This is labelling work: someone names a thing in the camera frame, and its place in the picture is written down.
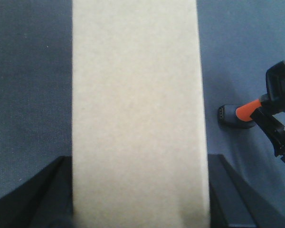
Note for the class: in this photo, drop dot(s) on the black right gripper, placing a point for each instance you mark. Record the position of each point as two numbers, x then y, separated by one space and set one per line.
233 202

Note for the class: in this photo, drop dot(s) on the small brown cardboard package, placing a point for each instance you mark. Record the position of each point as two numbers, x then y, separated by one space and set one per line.
138 124

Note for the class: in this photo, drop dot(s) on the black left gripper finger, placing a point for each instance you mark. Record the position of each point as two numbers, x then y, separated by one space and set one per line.
44 201

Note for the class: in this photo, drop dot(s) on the orange black barcode scanner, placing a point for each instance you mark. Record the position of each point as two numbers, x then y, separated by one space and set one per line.
239 116

